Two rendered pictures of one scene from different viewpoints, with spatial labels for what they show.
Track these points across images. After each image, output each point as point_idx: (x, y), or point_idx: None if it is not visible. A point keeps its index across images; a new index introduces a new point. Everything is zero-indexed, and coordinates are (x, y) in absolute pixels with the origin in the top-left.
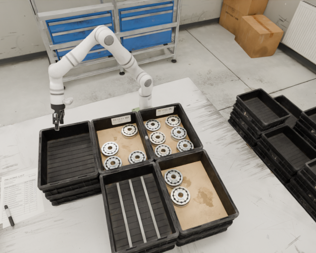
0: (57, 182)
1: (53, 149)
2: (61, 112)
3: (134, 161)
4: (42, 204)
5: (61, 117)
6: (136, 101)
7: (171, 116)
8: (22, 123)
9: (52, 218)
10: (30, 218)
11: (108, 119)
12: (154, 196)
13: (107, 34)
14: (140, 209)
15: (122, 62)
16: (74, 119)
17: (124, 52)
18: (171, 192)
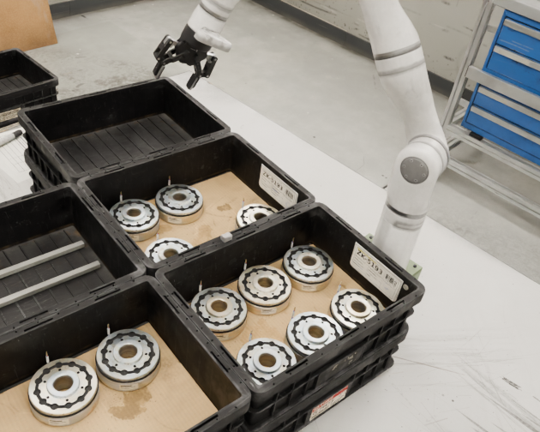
0: (36, 129)
1: (146, 126)
2: (195, 57)
3: (154, 251)
4: None
5: (195, 75)
6: (417, 243)
7: (373, 302)
8: (219, 92)
9: (3, 198)
10: (0, 170)
11: (256, 160)
12: None
13: None
14: (13, 309)
15: (373, 47)
16: (273, 153)
17: (387, 19)
18: (69, 359)
